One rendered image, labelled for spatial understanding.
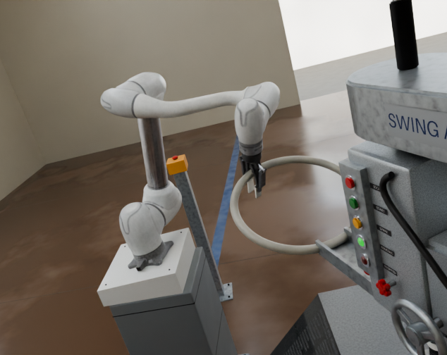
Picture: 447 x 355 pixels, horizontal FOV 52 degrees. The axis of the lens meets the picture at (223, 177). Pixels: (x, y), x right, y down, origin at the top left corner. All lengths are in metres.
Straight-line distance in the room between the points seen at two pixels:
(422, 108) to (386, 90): 0.09
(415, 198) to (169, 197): 1.49
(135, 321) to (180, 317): 0.22
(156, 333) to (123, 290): 0.27
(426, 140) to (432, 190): 0.15
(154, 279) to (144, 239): 0.19
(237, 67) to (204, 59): 0.58
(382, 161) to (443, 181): 0.12
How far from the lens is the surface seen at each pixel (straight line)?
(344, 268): 1.44
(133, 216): 2.12
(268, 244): 1.55
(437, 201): 0.98
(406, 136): 0.87
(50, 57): 8.62
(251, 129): 1.63
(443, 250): 0.97
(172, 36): 7.91
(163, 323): 2.24
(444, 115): 0.79
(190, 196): 3.05
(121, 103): 1.88
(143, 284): 2.14
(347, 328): 1.65
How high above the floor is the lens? 1.94
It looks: 20 degrees down
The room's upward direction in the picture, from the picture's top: 16 degrees counter-clockwise
